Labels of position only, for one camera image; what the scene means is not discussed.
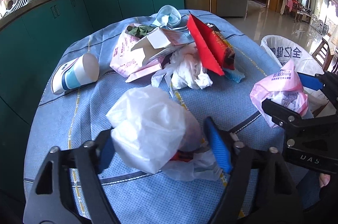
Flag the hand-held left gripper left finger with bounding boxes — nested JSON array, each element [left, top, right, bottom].
[[23, 129, 124, 224]]

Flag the bin with white liner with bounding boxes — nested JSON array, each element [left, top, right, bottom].
[[260, 35, 326, 119]]

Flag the small pink packet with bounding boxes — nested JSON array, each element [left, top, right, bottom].
[[250, 59, 309, 128]]

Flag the green vegetable leaves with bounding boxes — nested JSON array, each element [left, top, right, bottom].
[[127, 25, 157, 37]]

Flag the torn white cardboard box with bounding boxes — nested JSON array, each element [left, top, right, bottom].
[[131, 27, 196, 66]]

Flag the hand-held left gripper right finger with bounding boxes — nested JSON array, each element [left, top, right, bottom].
[[203, 116, 308, 224]]

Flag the red snack packet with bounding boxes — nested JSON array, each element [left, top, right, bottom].
[[187, 13, 236, 76]]

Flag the blue waffle cloth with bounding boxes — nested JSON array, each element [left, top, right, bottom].
[[223, 68, 245, 83]]

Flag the crumpled white tissue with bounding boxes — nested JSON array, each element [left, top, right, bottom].
[[151, 44, 213, 90]]

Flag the large pink packet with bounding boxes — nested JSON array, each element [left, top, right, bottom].
[[109, 24, 165, 83]]

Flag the white plastic bag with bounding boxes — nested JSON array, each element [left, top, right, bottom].
[[106, 85, 204, 174]]

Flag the person's right hand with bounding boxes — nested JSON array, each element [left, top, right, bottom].
[[318, 172, 330, 189]]

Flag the wooden chair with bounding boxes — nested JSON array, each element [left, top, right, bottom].
[[312, 35, 338, 71]]

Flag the white low fence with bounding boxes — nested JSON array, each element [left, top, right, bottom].
[[310, 14, 330, 35]]

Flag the chair with hanging clothes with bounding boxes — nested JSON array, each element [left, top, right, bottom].
[[280, 0, 299, 16]]

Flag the blue face mask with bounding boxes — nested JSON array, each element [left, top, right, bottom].
[[156, 5, 187, 29]]

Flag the thin clear plastic bag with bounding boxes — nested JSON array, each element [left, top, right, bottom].
[[161, 146, 225, 182]]

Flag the striped paper cup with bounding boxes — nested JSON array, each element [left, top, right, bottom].
[[51, 53, 100, 95]]

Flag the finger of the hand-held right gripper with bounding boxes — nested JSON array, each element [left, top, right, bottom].
[[261, 98, 338, 140], [298, 72, 338, 101]]

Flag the blue tablecloth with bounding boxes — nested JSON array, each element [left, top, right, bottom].
[[23, 9, 317, 224]]

